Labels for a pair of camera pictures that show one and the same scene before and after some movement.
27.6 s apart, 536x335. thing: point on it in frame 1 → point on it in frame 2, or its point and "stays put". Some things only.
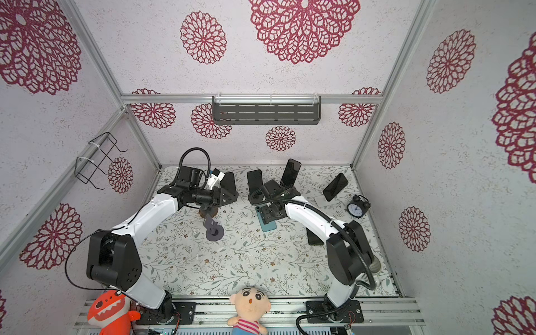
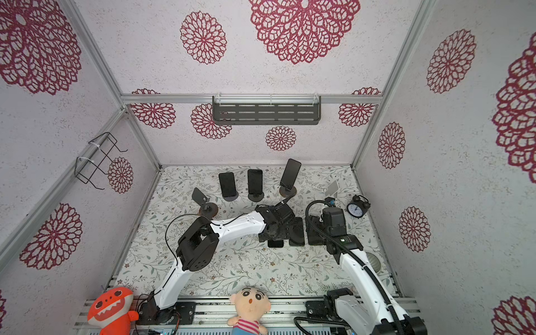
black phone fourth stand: (255, 179) stays put
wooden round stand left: (211, 211) stays put
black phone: (335, 186) → (272, 243)
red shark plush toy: (109, 312) stays put
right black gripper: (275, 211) → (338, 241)
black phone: (313, 239) stays put
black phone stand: (228, 182) stays put
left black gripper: (218, 196) → (285, 233)
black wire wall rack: (95, 155) stays put
